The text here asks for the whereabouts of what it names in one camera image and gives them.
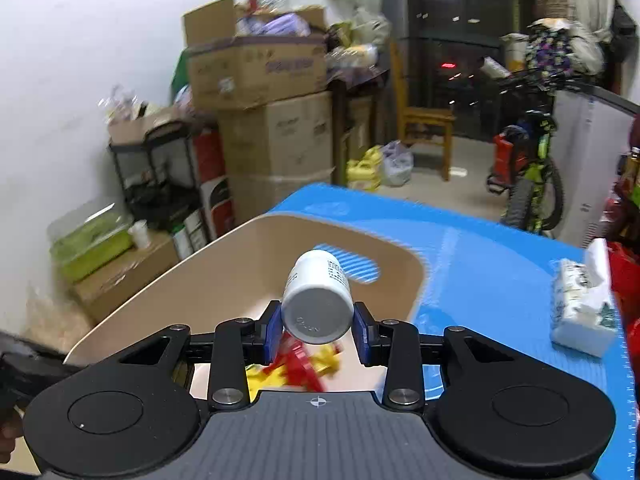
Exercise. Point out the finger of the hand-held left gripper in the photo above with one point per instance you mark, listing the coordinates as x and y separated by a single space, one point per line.
62 366

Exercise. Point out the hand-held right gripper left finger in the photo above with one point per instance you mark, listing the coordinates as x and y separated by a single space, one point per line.
273 334

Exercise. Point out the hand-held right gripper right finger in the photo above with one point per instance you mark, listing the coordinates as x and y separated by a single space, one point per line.
361 336

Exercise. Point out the white plastic bottle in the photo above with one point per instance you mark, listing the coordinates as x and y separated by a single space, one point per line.
317 305

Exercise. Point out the beige plastic bin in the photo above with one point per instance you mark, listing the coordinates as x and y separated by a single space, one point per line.
225 260

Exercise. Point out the person's left hand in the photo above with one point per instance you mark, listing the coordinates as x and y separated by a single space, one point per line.
9 435

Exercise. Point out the yellow plastic toy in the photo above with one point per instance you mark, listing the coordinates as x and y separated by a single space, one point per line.
326 357

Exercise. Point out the red plastic toy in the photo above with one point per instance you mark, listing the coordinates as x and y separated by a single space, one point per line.
300 365

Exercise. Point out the printed brown cardboard box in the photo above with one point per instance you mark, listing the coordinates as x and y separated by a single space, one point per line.
125 280

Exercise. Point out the green container with clear lid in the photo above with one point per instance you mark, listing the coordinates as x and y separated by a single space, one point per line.
90 247

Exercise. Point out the small green white carton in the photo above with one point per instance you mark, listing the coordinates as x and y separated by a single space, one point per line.
190 237

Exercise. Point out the blue silicone mat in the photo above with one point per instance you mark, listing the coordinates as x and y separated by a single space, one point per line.
475 270

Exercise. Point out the white and red appliance box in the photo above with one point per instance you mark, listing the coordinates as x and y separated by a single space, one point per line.
219 210

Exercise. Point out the white paper cup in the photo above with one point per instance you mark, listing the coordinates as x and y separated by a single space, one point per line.
139 235

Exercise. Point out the translucent plastic bag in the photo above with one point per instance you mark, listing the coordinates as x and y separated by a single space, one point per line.
397 165

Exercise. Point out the tall wrapped cardboard box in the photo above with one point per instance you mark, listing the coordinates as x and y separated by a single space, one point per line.
280 155

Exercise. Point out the red cardboard box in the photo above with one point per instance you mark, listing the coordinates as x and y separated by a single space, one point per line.
209 157

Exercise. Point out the black utility cart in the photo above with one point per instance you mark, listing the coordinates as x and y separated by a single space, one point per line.
155 175

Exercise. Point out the white tissue pack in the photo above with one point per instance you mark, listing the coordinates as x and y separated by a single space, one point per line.
582 305

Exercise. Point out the dark wooden table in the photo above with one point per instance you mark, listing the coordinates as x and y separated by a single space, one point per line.
340 110

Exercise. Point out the wooden chair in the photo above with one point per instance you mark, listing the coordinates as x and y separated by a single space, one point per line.
425 115

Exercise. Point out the green and black bicycle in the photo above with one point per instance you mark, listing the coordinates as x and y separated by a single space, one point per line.
537 180

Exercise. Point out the open cardboard box on cart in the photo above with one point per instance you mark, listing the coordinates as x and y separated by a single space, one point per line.
137 127

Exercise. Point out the open printed cardboard box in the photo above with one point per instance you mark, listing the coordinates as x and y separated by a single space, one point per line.
250 75

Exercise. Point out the white appliance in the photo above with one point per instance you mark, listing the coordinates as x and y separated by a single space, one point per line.
590 160

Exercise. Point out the pile of clothes and bags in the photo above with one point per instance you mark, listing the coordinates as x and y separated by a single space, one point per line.
560 50

